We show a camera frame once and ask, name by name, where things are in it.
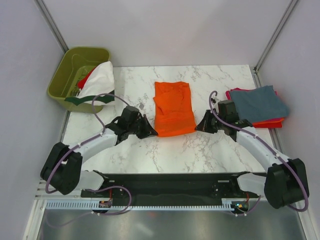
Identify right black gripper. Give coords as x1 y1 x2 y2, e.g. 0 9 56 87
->
195 109 226 134

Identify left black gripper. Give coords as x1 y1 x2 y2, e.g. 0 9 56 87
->
128 114 158 139

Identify orange t shirt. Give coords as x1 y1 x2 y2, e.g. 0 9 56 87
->
153 81 196 138

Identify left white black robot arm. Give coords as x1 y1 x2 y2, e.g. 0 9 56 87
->
40 106 158 197

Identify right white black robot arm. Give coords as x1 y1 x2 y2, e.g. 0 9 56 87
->
195 100 310 212

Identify folded magenta t shirt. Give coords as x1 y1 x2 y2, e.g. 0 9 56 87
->
225 87 285 123

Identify folded grey-blue t shirt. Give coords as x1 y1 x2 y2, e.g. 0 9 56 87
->
228 85 291 124

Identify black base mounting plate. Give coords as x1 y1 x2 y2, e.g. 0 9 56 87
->
81 173 258 206

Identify white red green t shirt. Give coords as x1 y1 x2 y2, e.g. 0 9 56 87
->
64 61 115 106

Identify folded red-orange t shirt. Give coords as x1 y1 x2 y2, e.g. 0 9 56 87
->
252 117 285 129

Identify olive green plastic bin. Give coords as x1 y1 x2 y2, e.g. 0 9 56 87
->
47 46 110 114

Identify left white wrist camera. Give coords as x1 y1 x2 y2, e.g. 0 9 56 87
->
138 102 145 110

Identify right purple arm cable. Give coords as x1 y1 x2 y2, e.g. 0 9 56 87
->
208 90 310 213

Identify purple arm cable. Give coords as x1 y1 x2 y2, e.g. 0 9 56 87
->
44 93 132 195
208 90 310 213

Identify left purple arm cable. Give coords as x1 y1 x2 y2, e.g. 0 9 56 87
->
44 93 132 195

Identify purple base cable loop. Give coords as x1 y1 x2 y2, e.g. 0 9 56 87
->
44 185 133 228

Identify right aluminium frame post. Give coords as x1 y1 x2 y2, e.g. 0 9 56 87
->
253 0 300 73

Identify aluminium frame post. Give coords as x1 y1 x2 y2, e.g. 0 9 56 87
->
253 0 300 73
34 0 69 53

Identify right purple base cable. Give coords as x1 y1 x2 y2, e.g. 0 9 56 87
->
231 194 262 218

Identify white slotted cable duct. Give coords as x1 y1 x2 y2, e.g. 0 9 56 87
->
45 199 245 211

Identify aluminium extrusion rail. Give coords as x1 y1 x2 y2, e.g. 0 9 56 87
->
35 180 52 200

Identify left aluminium frame post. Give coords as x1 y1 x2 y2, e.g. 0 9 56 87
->
34 0 69 53

